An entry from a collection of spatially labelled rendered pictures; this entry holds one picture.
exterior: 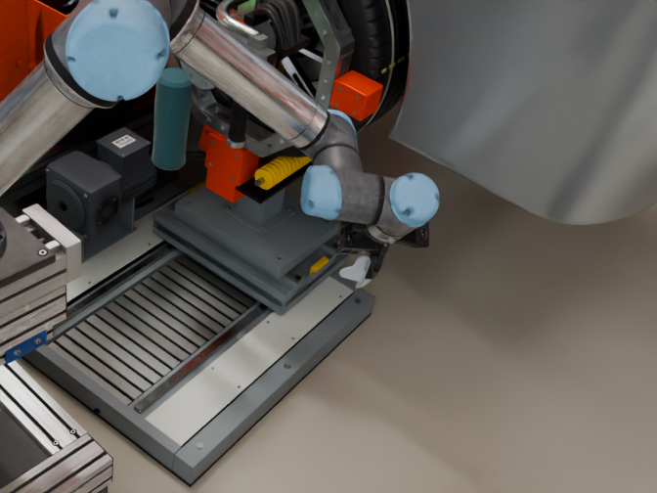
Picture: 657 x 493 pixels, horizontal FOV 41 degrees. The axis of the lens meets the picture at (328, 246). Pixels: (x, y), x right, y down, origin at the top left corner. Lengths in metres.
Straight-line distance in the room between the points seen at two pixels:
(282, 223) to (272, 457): 0.71
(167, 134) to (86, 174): 0.28
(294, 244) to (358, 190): 1.29
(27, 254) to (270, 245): 1.10
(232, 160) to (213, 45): 1.06
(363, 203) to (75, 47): 0.45
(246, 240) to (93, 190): 0.46
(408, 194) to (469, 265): 1.76
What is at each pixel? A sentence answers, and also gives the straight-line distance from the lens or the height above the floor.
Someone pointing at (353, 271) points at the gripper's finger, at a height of 0.86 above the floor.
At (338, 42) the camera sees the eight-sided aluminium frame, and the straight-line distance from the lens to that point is 1.96.
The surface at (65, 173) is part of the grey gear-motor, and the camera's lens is 2.41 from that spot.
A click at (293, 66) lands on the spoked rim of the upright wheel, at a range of 2.20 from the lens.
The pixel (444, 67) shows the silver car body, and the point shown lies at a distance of 1.95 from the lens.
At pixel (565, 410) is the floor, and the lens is 2.67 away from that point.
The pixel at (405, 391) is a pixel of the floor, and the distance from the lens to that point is 2.52.
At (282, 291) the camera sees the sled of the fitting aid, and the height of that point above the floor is 0.15.
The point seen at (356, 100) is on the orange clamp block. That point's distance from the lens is 1.98.
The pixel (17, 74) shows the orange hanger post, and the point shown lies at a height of 0.68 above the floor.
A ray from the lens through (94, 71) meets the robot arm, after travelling 1.09.
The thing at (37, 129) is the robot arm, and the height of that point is 1.19.
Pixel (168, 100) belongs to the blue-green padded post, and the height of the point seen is 0.69.
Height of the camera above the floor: 1.85
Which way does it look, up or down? 40 degrees down
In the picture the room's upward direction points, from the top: 13 degrees clockwise
